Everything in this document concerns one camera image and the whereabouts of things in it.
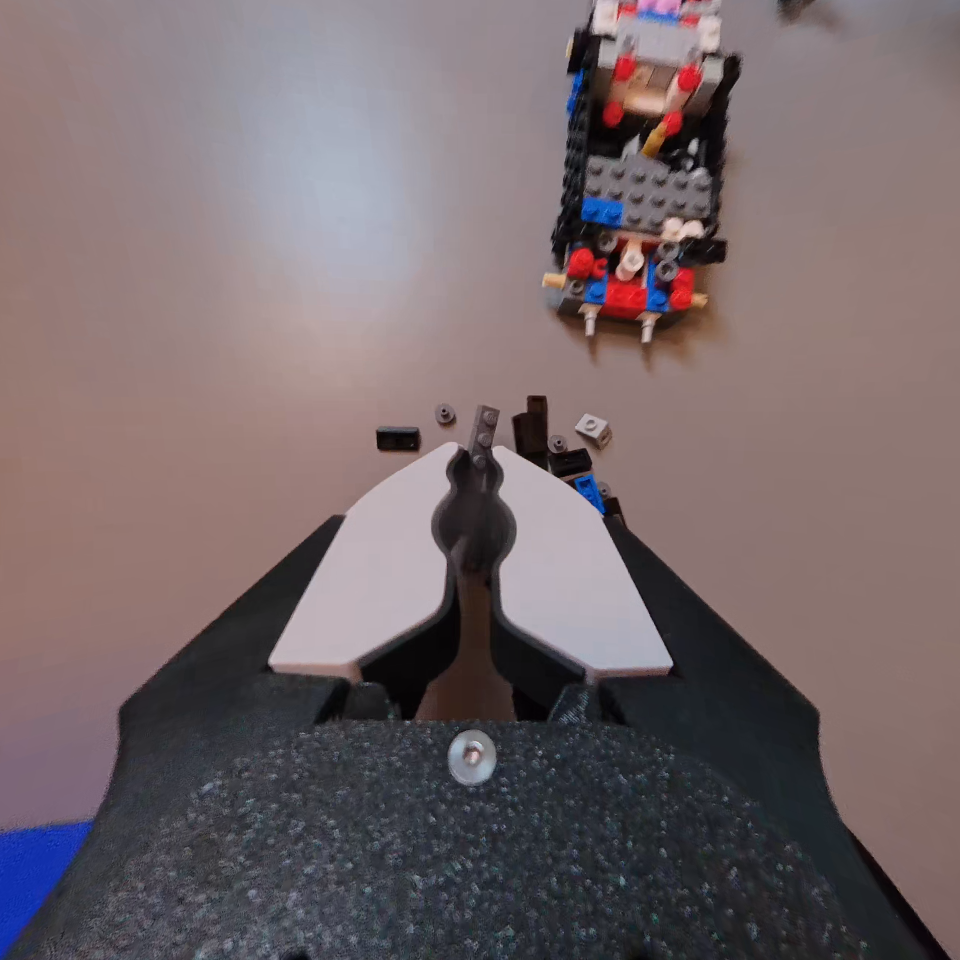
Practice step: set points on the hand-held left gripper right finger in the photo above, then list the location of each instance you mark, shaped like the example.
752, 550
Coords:
585, 600

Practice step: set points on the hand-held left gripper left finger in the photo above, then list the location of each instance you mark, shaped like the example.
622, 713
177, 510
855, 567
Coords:
360, 600

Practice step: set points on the pile of lego pieces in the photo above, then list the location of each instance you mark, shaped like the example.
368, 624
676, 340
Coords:
398, 438

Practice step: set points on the dark grey lego piece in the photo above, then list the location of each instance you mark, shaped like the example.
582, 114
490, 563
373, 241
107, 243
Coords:
483, 428

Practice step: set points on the blue plastic bin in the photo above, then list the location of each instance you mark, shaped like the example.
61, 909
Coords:
30, 885

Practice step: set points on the partly built lego car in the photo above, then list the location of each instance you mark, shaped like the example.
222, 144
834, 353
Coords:
645, 188

